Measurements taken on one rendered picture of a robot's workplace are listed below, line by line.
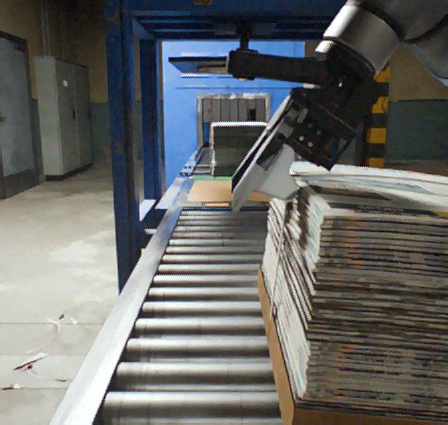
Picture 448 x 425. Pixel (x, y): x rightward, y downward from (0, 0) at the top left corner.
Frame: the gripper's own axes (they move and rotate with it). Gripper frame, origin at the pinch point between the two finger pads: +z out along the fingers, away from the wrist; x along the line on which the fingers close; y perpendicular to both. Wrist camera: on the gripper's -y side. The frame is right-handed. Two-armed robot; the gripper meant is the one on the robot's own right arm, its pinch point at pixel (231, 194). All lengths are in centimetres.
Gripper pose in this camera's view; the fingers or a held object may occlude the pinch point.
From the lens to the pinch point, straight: 52.8
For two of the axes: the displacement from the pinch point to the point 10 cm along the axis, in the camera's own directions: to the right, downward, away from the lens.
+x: 0.1, -2.0, 9.8
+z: -5.6, 8.1, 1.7
